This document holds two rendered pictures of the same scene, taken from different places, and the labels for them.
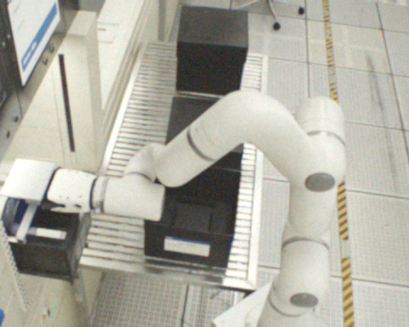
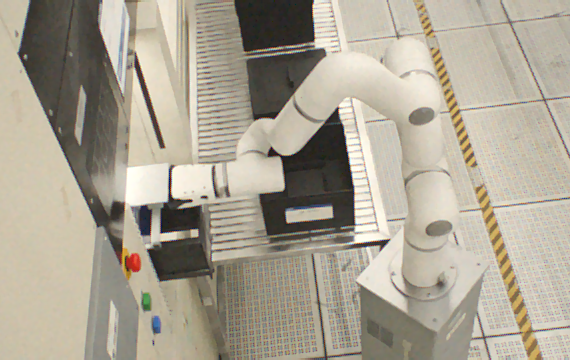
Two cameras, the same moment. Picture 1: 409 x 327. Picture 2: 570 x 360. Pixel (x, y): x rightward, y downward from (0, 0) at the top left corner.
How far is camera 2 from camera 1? 0.56 m
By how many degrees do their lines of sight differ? 4
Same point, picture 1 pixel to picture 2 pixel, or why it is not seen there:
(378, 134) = (482, 35)
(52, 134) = (137, 136)
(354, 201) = (472, 120)
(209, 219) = (322, 180)
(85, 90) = (165, 82)
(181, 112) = (260, 76)
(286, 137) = (383, 85)
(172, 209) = not seen: hidden behind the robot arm
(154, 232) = (273, 207)
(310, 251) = (432, 181)
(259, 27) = not seen: outside the picture
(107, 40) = not seen: hidden behind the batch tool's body
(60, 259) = (197, 254)
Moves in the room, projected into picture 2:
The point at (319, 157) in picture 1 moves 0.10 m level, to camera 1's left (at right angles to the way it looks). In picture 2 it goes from (415, 94) to (367, 104)
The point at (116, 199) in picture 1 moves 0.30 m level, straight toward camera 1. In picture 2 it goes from (239, 181) to (282, 281)
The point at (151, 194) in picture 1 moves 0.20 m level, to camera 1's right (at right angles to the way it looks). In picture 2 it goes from (270, 167) to (354, 150)
